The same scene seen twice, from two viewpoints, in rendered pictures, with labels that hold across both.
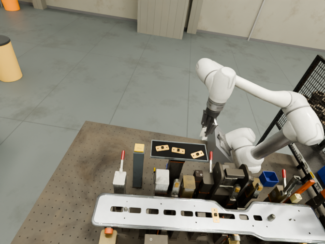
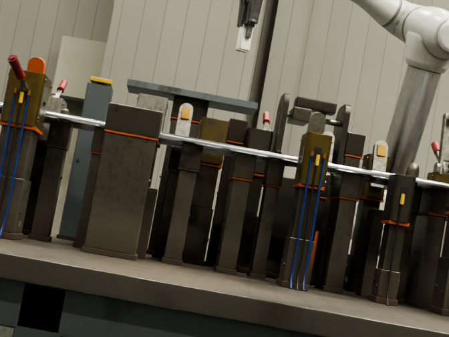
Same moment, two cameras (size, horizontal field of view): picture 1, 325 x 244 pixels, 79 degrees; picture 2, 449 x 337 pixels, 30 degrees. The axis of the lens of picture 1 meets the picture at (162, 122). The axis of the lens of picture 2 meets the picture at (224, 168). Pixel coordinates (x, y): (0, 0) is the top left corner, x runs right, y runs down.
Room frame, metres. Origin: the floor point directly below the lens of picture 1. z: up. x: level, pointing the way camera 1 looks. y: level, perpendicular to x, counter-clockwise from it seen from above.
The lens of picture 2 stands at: (-1.54, -0.33, 0.79)
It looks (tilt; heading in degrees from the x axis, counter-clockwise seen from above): 4 degrees up; 2
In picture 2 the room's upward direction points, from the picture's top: 10 degrees clockwise
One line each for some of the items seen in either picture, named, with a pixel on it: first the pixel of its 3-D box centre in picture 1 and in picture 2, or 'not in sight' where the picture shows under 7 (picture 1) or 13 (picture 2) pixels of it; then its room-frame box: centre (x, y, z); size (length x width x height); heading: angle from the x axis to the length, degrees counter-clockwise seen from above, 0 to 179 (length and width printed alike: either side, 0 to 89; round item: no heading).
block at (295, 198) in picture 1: (283, 208); not in sight; (0.69, -0.93, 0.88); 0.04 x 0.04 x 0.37; 5
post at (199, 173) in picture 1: (192, 188); (226, 192); (0.72, -0.28, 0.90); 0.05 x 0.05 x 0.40; 5
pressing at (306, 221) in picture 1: (212, 216); (269, 156); (0.51, -0.38, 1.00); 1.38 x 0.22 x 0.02; 95
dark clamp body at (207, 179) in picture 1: (200, 190); (246, 201); (0.73, -0.34, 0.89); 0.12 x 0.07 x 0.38; 5
